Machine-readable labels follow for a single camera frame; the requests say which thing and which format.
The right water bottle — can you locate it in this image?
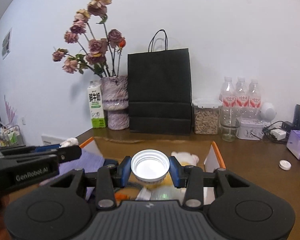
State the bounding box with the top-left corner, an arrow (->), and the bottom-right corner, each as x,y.
248,79 -> 261,119

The white power adapter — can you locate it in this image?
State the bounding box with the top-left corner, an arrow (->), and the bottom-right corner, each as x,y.
270,128 -> 287,141

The red cardboard pumpkin box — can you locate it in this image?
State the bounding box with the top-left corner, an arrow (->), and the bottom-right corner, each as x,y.
80,137 -> 225,200

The purple tissue pack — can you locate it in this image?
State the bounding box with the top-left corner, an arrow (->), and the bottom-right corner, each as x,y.
286,130 -> 300,160

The water bottle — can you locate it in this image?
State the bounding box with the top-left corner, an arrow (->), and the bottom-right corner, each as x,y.
248,79 -> 261,119
235,77 -> 249,118
219,76 -> 236,126

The white calendar card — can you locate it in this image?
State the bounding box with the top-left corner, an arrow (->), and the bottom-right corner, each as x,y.
41,134 -> 66,146

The wire rack with items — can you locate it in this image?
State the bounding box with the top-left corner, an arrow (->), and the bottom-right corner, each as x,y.
0,121 -> 24,147

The left water bottle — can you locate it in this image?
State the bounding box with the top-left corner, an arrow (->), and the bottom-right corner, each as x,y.
219,76 -> 236,126

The middle water bottle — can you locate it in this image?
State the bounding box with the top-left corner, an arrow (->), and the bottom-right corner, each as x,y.
235,77 -> 249,118

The purple woven cloth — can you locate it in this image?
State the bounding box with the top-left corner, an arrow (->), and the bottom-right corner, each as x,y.
39,148 -> 106,201

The small white round cap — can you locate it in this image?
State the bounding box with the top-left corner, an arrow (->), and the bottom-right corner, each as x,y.
279,160 -> 292,171

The white plastic jar lid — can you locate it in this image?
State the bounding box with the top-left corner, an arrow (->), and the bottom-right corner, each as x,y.
130,150 -> 170,184

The black upright device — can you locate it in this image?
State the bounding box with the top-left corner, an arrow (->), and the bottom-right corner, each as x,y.
293,104 -> 300,130

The white round speaker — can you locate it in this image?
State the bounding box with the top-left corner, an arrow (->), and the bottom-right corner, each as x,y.
260,102 -> 276,122

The white patterned tin box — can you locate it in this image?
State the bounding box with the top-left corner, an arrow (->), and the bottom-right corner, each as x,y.
237,118 -> 264,140

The yellow white plush toy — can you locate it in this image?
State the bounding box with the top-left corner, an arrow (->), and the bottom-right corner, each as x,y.
146,152 -> 199,204

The purple marbled vase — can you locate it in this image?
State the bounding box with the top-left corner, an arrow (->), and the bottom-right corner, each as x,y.
101,75 -> 129,131

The dried rose bouquet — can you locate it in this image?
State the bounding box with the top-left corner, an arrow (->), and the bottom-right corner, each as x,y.
52,0 -> 126,78

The empty clear glass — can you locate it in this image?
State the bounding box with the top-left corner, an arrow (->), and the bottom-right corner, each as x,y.
221,120 -> 240,142

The small white tissue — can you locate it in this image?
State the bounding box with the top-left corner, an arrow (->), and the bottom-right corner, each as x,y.
60,138 -> 78,148

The clear pellet storage container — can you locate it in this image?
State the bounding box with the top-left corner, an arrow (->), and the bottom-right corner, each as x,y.
192,99 -> 222,135

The green white milk carton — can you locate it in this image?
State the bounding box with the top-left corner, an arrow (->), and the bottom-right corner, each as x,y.
87,81 -> 106,128

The orange dried flower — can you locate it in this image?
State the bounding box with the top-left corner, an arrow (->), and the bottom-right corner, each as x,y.
115,192 -> 133,202

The black paper shopping bag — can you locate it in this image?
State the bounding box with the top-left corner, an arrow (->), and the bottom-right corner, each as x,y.
127,38 -> 192,135

